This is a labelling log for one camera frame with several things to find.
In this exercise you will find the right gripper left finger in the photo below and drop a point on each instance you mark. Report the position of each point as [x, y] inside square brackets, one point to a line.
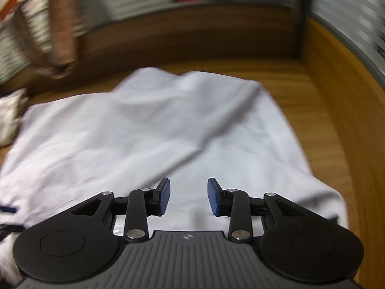
[94, 218]

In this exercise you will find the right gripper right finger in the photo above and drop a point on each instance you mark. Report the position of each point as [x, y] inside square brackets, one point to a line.
[241, 208]

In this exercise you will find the white short-sleeved shirt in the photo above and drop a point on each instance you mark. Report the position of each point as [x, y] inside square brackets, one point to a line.
[155, 124]

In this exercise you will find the crumpled white garment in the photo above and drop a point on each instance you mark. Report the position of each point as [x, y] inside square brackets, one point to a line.
[12, 108]

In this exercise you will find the orange patterned scarf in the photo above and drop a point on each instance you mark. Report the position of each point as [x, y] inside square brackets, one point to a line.
[64, 44]

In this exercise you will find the glass desk partition front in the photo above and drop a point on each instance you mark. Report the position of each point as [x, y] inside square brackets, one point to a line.
[116, 35]

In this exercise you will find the glass desk partition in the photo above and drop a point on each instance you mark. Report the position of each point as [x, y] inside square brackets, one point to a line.
[359, 25]
[116, 35]

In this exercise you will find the glass desk partition right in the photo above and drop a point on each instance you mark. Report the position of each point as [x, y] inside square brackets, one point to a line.
[359, 25]

